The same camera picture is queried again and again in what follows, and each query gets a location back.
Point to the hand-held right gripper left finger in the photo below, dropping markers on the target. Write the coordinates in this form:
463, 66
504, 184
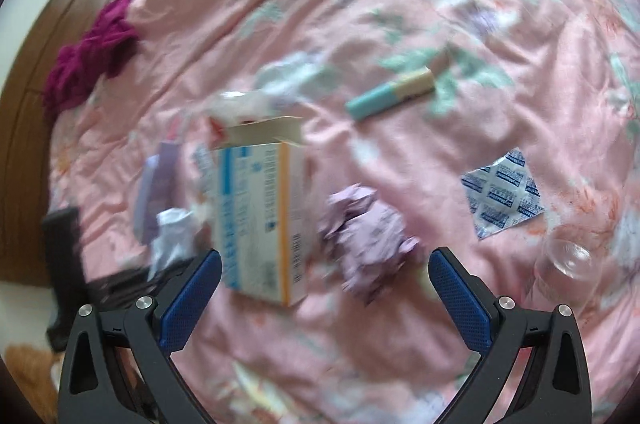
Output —
192, 299

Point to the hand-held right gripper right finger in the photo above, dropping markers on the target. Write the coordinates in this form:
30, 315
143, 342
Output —
460, 304

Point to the purple paper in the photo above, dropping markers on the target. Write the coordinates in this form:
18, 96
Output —
365, 244

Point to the clear plastic cup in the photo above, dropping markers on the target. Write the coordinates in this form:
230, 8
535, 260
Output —
565, 254

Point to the blue and white foil sachet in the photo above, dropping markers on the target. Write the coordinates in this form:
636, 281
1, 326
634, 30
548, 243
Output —
502, 194

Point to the person's left forearm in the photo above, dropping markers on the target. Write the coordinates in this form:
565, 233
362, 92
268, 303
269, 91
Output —
30, 384

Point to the crumpled white paper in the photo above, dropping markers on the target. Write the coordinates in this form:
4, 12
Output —
172, 234

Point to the white and blue carton box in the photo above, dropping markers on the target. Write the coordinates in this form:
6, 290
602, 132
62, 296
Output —
260, 214

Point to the lilac packet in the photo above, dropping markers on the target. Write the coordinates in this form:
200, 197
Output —
160, 184

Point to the maroon cloth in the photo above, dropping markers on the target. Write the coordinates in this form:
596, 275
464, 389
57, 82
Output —
90, 54

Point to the crumpled white plastic wrapper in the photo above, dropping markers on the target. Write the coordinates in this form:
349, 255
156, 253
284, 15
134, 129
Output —
245, 104

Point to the teal and beige tube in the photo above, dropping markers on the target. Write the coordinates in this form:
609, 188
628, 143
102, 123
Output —
390, 97

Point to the pink floral blanket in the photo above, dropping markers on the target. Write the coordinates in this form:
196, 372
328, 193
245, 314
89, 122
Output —
400, 4

